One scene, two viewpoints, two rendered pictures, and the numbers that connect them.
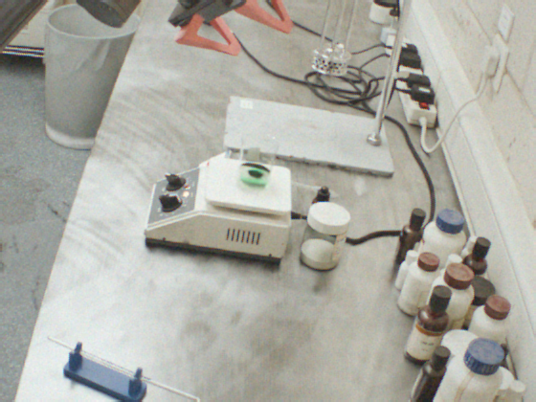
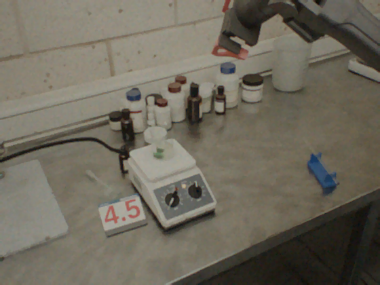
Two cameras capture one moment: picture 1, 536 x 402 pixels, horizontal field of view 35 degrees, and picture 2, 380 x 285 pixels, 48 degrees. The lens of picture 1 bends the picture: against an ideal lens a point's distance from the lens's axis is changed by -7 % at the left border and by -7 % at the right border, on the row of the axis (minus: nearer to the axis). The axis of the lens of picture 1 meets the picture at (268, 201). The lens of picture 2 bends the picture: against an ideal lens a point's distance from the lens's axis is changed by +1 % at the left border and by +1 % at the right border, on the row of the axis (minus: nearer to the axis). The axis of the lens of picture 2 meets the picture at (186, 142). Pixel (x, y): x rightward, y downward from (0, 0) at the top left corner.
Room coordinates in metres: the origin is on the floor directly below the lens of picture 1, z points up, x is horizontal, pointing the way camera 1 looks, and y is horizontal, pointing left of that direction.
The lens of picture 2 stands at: (1.34, 0.79, 1.40)
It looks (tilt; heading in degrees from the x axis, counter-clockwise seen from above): 33 degrees down; 248
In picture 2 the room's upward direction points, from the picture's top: 2 degrees counter-clockwise
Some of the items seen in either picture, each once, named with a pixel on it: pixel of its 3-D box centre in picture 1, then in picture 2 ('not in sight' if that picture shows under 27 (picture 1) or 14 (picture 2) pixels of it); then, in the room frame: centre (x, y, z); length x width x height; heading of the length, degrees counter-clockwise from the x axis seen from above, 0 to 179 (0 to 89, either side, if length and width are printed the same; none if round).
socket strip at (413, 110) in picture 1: (409, 76); not in sight; (1.78, -0.25, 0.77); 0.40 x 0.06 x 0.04; 6
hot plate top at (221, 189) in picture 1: (248, 185); (162, 158); (1.10, 0.03, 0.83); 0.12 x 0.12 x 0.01; 6
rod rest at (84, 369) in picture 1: (104, 370); (321, 168); (0.73, 0.15, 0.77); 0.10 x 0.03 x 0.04; 77
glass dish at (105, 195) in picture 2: not in sight; (110, 194); (1.22, 0.02, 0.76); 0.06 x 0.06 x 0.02
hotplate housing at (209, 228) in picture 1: (226, 208); (167, 179); (1.09, 0.06, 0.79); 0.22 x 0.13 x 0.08; 96
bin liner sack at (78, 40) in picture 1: (87, 75); not in sight; (2.61, 0.68, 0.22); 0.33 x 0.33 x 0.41
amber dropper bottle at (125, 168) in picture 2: (321, 206); (124, 157); (1.16, -0.08, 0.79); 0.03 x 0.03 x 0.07
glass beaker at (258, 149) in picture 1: (257, 163); (163, 141); (1.09, 0.02, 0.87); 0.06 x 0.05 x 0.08; 45
